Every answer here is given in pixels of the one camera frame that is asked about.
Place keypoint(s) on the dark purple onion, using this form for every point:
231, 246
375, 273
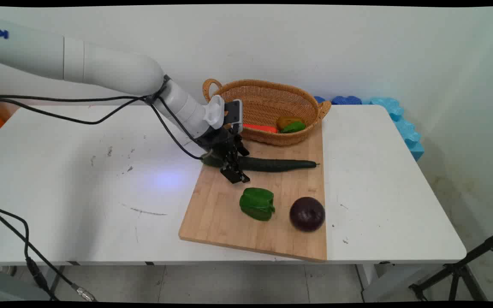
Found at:
307, 214

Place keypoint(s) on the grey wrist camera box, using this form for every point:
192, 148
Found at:
234, 114

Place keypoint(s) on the white table leg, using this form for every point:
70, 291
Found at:
367, 280

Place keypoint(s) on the light blue foam block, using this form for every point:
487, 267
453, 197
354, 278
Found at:
405, 126

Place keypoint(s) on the green bell pepper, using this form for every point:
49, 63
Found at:
257, 204

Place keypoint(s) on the dark blue foam piece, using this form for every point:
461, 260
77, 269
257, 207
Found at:
346, 100
319, 99

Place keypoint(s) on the yellow brown potato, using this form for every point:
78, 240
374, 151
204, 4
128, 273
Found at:
288, 120

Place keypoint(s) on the green leafy vegetable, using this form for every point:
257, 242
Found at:
293, 127

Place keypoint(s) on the woven wicker basket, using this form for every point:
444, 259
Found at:
268, 100

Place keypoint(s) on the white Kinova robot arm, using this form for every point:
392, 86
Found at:
101, 64

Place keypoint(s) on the grey table leg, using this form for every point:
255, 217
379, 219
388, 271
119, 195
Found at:
11, 286

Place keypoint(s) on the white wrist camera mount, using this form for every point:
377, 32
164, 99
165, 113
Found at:
215, 112

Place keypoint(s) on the wooden cutting board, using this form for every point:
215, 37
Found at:
225, 214

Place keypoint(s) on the black tripod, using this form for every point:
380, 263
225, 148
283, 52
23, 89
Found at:
458, 269

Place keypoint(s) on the orange carrot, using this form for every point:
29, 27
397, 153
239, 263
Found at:
261, 128

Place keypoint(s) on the long dark green cucumber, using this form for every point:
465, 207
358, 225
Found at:
276, 164

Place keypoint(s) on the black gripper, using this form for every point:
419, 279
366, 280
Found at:
218, 143

